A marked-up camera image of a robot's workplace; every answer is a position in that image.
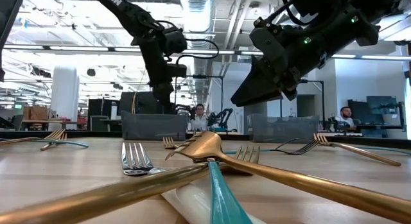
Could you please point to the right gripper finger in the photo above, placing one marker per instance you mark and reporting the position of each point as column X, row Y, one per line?
column 260, row 86

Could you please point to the dark computer monitor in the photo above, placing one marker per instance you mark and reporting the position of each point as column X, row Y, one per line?
column 382, row 105

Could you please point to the black monitor bank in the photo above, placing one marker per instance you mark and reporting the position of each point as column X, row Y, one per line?
column 135, row 103

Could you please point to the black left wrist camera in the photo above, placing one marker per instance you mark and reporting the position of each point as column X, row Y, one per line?
column 175, row 41

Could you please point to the gold fork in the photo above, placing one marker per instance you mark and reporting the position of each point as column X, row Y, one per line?
column 202, row 147
column 48, row 146
column 19, row 140
column 168, row 143
column 369, row 155
column 112, row 195

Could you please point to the dark grey plastic bin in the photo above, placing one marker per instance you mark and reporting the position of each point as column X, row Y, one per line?
column 154, row 126
column 285, row 129

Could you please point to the black cabinet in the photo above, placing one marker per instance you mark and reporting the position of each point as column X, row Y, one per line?
column 96, row 108

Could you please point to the black aluminium table frame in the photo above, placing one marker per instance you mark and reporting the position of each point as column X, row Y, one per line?
column 96, row 134

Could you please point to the black computer monitor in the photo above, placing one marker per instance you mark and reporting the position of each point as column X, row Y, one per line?
column 361, row 110

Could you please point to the round white ceiling device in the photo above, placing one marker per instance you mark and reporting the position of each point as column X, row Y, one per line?
column 255, row 10

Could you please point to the white round column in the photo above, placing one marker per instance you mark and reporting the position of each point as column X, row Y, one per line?
column 64, row 99

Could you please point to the black background robot arm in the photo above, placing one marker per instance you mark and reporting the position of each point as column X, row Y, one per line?
column 185, row 109
column 224, row 116

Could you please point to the long ceiling light strip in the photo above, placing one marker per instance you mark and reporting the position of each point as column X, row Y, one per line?
column 369, row 57
column 80, row 48

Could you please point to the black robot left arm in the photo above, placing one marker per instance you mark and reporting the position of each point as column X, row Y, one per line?
column 128, row 12

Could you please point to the brown cardboard boxes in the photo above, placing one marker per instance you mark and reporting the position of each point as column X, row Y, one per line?
column 37, row 113

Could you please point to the green exit sign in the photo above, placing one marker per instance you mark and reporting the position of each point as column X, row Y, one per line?
column 18, row 106

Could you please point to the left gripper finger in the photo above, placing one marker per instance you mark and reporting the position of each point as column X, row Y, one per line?
column 158, row 94
column 168, row 94

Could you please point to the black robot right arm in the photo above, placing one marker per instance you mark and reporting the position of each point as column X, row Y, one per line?
column 353, row 9

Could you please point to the silver ventilation duct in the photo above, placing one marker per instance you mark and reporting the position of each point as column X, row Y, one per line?
column 202, row 12

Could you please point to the person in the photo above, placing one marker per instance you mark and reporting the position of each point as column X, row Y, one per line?
column 199, row 119
column 346, row 116

